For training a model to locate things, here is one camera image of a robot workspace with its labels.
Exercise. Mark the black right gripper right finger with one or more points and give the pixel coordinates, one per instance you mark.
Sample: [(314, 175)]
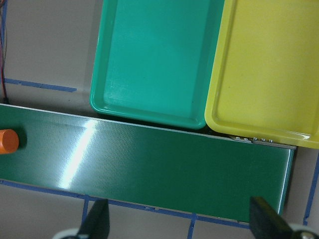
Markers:
[(265, 223)]

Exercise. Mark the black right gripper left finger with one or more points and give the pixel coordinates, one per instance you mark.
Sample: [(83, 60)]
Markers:
[(97, 222)]

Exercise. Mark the orange cylinder with 4680 print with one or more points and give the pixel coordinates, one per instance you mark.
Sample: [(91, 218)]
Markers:
[(9, 141)]

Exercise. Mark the green conveyor belt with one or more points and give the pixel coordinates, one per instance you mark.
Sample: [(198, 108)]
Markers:
[(170, 169)]

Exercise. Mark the yellow plastic tray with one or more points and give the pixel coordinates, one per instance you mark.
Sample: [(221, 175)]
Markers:
[(265, 75)]

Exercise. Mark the green plastic tray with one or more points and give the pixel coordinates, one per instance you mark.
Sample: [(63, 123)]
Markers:
[(154, 60)]

